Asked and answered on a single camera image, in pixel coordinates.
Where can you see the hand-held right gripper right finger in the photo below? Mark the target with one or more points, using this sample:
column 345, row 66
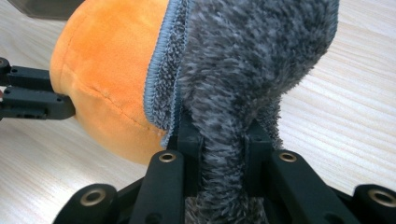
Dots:
column 257, row 155

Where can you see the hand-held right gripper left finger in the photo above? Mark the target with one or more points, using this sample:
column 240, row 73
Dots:
column 190, row 146

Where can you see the orange plush toy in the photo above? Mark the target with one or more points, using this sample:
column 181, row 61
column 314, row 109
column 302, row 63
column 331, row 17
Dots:
column 106, row 77

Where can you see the grey fluffy cloth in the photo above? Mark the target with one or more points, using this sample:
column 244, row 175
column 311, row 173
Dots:
column 243, row 68

